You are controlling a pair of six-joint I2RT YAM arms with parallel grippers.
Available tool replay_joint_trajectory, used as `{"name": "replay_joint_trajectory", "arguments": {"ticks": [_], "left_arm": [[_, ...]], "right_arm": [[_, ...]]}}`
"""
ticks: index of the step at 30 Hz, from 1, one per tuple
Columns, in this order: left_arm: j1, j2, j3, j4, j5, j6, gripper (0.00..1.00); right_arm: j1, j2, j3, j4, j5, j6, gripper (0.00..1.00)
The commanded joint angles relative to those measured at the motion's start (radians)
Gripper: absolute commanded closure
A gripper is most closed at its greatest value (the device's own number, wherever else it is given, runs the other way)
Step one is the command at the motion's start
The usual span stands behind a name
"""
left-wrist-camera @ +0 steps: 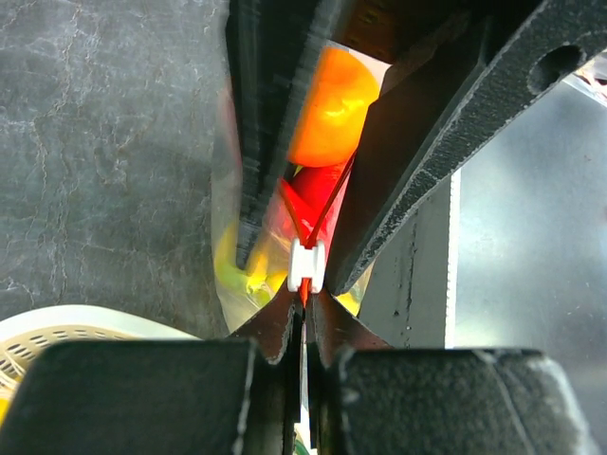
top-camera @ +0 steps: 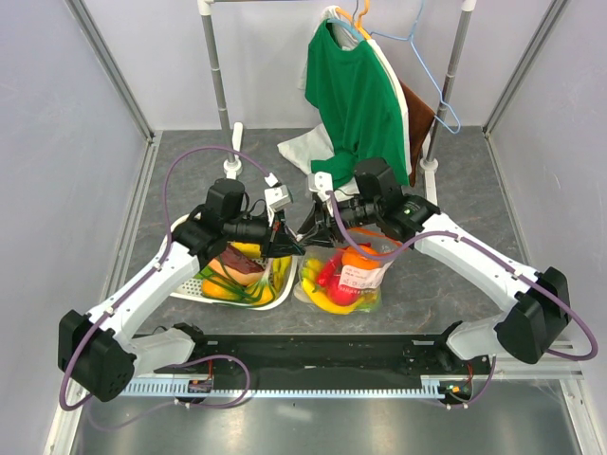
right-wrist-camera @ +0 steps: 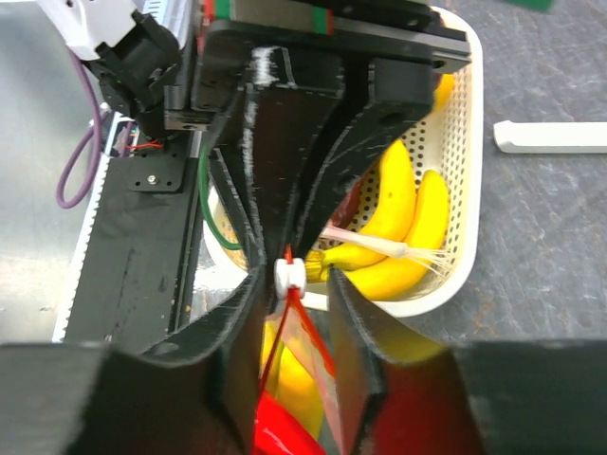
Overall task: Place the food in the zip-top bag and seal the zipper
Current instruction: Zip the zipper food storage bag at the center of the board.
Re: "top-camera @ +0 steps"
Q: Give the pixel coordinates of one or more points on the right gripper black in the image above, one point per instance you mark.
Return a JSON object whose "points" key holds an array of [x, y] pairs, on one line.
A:
{"points": [[322, 226]]}

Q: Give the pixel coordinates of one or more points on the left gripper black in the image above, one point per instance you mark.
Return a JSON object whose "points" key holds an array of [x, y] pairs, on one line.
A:
{"points": [[280, 238]]}

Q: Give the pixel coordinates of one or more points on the yellow toy banana bunch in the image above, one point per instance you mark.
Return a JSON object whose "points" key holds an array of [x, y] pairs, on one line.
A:
{"points": [[318, 295]]}

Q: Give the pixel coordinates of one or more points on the orange toy orange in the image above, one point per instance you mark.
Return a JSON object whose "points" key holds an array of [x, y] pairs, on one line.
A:
{"points": [[351, 257]]}

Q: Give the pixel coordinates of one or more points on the red toy chili pepper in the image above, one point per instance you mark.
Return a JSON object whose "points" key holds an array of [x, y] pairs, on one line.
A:
{"points": [[329, 269]]}

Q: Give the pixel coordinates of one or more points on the clear zip top bag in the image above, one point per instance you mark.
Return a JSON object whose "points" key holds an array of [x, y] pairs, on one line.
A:
{"points": [[374, 244]]}

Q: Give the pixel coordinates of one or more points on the white toy radish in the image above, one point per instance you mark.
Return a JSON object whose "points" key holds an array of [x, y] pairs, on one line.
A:
{"points": [[300, 295]]}

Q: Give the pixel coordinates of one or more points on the green toy cabbage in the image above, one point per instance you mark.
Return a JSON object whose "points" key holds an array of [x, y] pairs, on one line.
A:
{"points": [[369, 302]]}

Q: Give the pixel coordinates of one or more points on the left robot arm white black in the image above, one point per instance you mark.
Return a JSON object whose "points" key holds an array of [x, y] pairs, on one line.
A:
{"points": [[100, 350]]}

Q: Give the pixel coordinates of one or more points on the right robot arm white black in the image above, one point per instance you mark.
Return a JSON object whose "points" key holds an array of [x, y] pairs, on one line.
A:
{"points": [[533, 305]]}

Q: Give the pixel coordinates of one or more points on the brown toy food piece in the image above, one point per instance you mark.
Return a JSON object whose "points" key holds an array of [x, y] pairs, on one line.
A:
{"points": [[234, 265]]}

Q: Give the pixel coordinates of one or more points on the white plastic food basket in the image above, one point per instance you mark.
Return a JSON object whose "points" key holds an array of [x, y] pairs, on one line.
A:
{"points": [[190, 289]]}

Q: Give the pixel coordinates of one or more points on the green toy scallion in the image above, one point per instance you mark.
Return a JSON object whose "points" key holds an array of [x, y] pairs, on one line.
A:
{"points": [[226, 284]]}

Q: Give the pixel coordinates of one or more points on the yellow green toy mango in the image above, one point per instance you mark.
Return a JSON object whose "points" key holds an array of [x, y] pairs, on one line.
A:
{"points": [[235, 293]]}

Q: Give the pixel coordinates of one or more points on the green toy leaf vegetable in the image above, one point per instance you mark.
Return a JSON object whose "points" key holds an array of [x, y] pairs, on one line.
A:
{"points": [[204, 274]]}

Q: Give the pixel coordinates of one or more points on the white cloth garment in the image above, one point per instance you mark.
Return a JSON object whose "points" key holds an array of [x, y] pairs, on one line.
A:
{"points": [[314, 152]]}

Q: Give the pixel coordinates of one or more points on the clothes rack left pole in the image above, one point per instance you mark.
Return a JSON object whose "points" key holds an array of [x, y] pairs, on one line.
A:
{"points": [[232, 133]]}

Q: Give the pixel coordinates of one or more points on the clothes rack pole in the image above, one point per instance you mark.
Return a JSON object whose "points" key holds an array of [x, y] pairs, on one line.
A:
{"points": [[445, 117], [232, 133]]}

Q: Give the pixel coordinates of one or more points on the clothes rack right pole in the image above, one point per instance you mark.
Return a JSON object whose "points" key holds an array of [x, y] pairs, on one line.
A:
{"points": [[445, 117]]}

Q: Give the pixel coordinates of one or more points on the brown cloth garment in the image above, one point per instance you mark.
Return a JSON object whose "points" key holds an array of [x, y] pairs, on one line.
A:
{"points": [[421, 118]]}

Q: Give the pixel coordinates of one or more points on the green T-shirt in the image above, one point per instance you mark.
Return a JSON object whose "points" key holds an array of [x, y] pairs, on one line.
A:
{"points": [[357, 104]]}

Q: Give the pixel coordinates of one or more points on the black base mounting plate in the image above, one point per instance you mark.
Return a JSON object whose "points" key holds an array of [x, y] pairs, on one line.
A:
{"points": [[331, 361]]}

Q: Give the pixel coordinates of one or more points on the orange hanger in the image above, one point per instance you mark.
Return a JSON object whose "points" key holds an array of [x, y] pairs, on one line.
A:
{"points": [[356, 18]]}

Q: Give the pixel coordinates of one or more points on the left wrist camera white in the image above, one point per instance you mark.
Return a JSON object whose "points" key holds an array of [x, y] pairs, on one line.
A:
{"points": [[277, 196]]}

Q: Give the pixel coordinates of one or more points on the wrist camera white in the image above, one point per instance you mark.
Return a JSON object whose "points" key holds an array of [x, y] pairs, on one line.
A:
{"points": [[277, 196], [320, 185]]}

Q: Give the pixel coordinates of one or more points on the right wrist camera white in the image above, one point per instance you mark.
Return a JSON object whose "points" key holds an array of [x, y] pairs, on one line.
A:
{"points": [[320, 185]]}

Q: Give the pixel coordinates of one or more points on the blue white cable duct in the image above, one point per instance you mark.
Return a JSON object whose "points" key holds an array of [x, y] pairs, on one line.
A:
{"points": [[185, 387]]}

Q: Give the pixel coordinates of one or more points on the blue wire hanger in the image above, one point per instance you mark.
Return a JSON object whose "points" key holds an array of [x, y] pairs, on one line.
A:
{"points": [[427, 71]]}

